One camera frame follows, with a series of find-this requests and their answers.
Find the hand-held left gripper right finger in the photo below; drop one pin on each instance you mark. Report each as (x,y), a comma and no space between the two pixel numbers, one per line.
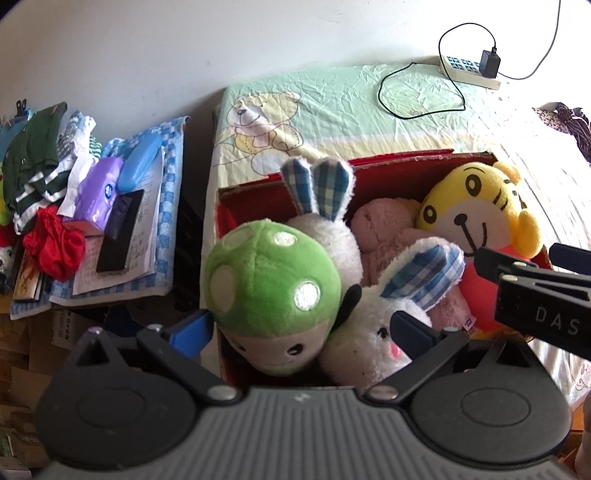
(411,327)

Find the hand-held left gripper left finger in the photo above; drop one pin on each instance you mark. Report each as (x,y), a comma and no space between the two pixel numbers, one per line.
(191,330)

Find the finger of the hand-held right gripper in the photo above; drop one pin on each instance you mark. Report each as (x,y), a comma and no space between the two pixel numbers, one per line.
(494,263)
(572,258)

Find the white rabbit plush blue ears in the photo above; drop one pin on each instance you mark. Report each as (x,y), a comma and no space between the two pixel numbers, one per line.
(369,323)

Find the yellow tiger plush toy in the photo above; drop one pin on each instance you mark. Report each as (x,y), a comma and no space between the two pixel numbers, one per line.
(475,207)

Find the green mushroom plush toy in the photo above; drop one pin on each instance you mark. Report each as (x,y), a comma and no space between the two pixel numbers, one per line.
(263,277)

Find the pink bear plush toy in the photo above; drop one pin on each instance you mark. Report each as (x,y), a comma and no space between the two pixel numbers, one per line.
(383,221)

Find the white rabbit plush green ears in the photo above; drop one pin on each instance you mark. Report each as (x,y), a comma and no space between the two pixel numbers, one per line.
(332,240)

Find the red cardboard box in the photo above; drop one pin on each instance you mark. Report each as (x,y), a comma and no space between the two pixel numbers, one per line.
(392,170)

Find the black rectangular device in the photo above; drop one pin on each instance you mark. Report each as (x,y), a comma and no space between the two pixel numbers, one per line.
(117,235)

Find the dark striped clothing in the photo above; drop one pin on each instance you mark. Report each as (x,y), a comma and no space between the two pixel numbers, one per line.
(577,127)

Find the red cloth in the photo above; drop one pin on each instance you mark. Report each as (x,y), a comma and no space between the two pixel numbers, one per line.
(55,249)

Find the purple wipes packet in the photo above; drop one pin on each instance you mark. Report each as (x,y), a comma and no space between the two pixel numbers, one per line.
(99,189)

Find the small stack of books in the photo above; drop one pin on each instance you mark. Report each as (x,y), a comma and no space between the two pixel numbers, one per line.
(27,281)

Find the light blue case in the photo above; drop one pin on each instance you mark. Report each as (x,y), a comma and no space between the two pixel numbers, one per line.
(138,159)

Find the white crumpled paper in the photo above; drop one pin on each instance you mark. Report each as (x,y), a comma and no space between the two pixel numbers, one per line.
(76,184)

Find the white power strip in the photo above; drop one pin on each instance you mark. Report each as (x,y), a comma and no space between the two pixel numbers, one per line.
(461,73)

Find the black charger plug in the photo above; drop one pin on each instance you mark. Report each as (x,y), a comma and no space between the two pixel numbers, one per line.
(488,64)

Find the cartoon bear printed bedsheet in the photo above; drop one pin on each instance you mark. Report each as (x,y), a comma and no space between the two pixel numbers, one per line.
(346,106)

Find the white teal striped cloth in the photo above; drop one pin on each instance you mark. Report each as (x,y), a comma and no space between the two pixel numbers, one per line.
(78,134)

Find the dark green garment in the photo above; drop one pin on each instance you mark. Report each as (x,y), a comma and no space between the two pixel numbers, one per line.
(32,143)

